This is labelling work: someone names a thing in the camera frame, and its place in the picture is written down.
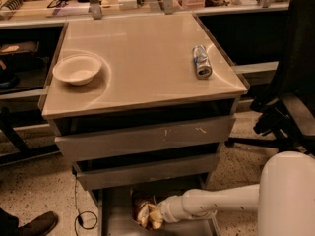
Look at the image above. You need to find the silver blue soda can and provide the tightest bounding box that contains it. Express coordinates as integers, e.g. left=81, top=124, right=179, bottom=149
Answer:
left=193, top=45, right=213, bottom=79

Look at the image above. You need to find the black coiled spring tool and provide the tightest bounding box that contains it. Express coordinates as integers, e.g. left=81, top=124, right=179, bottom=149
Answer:
left=0, top=0, right=23, bottom=21

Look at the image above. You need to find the brown shoe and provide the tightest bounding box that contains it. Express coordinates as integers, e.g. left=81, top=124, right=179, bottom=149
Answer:
left=17, top=211, right=58, bottom=236

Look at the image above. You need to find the brown chip bag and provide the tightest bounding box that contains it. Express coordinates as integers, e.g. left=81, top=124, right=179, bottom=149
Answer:
left=131, top=189, right=156, bottom=230

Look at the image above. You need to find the black office chair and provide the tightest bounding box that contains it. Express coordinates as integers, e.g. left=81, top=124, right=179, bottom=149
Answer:
left=225, top=0, right=315, bottom=154

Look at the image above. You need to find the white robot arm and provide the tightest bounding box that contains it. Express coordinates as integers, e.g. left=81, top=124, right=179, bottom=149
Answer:
left=149, top=151, right=315, bottom=236

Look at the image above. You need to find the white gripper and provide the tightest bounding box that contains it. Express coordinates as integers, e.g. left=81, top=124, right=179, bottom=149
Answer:
left=148, top=196, right=184, bottom=229

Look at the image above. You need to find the top grey drawer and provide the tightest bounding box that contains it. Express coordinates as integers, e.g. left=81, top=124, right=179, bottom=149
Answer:
left=55, top=115, right=235, bottom=162

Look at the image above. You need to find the open bottom grey drawer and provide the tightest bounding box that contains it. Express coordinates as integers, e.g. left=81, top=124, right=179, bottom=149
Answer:
left=99, top=176, right=221, bottom=236

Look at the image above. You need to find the white paper bowl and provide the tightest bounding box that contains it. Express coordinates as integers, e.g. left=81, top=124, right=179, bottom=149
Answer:
left=53, top=54, right=102, bottom=86

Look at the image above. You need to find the middle grey drawer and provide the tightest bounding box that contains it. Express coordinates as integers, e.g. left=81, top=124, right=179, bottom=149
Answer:
left=77, top=154, right=220, bottom=190

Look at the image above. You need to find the grey drawer cabinet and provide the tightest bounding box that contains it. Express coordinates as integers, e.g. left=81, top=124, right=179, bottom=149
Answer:
left=37, top=13, right=250, bottom=236

